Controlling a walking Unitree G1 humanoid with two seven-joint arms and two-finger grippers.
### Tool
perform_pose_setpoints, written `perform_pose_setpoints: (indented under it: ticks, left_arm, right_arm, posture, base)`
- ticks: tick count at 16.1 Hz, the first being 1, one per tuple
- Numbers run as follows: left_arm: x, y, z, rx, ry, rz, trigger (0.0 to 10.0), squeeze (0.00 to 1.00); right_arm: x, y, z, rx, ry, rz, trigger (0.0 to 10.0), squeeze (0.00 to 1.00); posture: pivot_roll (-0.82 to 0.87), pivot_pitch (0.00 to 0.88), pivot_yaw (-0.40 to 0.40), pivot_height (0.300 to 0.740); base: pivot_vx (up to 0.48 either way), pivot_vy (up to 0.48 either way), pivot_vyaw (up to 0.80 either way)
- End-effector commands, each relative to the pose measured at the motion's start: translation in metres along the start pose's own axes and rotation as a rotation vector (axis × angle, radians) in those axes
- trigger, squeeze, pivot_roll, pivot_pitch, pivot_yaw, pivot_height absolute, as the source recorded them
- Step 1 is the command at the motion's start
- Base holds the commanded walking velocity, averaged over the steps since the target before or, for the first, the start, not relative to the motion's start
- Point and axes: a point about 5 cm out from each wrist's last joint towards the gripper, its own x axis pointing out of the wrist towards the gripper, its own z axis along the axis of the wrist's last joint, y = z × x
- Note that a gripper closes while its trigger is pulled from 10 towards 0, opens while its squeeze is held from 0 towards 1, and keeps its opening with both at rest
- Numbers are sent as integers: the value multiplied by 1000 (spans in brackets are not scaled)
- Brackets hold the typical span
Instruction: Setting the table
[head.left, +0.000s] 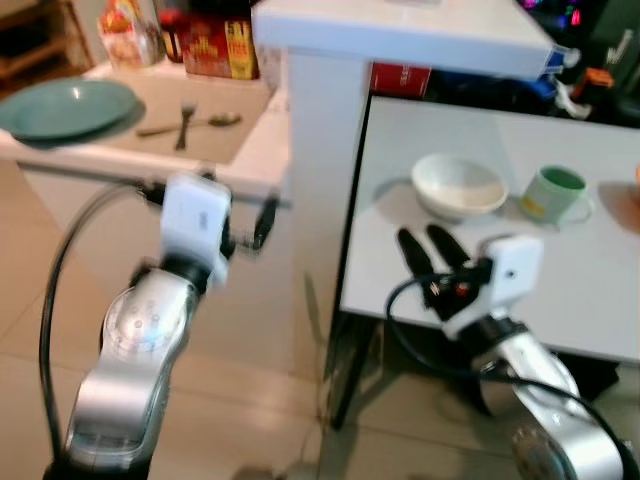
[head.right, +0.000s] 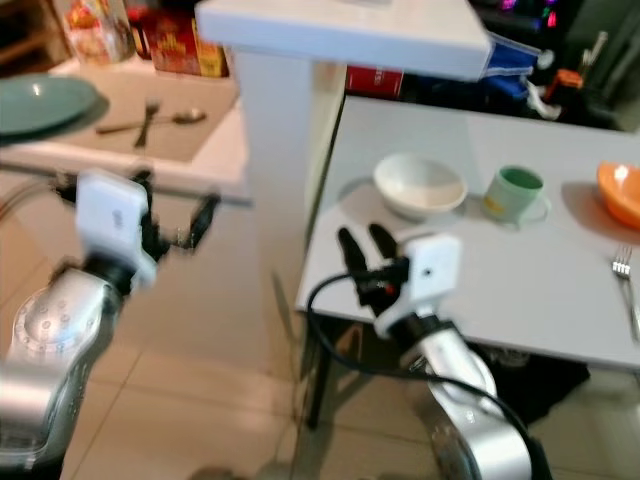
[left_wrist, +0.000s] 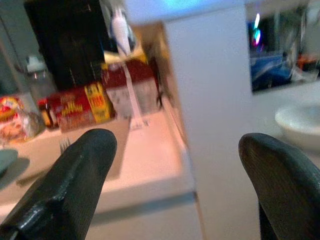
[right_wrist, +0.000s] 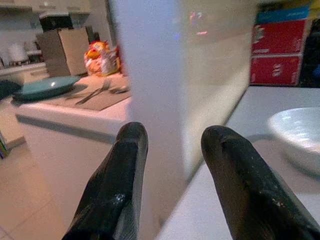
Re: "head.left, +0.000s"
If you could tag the white bowl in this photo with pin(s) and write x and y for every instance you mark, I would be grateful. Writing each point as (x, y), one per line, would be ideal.
(458, 185)

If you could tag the red and yellow box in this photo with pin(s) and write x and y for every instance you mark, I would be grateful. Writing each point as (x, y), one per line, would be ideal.
(220, 45)

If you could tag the grey table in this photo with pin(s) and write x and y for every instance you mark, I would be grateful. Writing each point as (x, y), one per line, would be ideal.
(580, 290)

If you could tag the small red box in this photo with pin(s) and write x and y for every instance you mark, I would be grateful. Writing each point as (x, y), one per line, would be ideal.
(400, 80)

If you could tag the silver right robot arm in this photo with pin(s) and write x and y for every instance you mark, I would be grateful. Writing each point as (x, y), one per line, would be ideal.
(545, 390)

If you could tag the beige placemat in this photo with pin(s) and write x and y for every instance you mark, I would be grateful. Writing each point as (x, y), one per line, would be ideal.
(215, 145)

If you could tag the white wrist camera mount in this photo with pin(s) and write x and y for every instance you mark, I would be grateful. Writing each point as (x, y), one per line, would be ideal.
(515, 270)
(195, 215)

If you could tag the wooden shelf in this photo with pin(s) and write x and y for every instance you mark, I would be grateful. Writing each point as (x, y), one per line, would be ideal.
(40, 35)

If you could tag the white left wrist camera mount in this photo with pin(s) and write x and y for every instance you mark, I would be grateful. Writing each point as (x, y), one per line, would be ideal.
(195, 215)

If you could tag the black table leg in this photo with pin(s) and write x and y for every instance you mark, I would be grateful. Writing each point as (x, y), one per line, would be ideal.
(350, 375)

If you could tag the white low table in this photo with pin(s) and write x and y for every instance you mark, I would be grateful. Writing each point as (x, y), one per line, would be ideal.
(262, 150)

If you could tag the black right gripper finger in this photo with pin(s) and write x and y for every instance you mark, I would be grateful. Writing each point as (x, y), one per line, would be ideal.
(446, 246)
(412, 255)

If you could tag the black bag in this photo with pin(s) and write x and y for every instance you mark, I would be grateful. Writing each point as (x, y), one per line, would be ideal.
(595, 375)

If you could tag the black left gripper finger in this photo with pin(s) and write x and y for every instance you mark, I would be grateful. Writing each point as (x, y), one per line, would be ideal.
(266, 224)

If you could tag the green plate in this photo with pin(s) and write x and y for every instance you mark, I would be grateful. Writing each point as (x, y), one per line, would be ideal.
(65, 108)

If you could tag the metal spoon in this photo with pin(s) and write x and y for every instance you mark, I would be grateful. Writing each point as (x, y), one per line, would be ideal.
(222, 120)

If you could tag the green mug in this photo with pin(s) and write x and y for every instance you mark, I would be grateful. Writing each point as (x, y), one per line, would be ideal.
(552, 195)

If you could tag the white counter with pillar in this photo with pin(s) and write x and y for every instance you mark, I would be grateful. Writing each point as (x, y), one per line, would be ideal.
(400, 35)

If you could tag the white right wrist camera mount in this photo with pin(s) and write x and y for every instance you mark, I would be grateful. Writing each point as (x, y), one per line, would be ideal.
(515, 270)

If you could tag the clear snack bag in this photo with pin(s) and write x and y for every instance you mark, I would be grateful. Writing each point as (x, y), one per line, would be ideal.
(128, 35)

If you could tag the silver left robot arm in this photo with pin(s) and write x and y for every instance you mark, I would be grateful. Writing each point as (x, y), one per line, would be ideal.
(130, 350)

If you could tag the blue bag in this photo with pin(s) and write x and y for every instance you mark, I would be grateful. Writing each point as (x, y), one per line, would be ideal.
(555, 62)

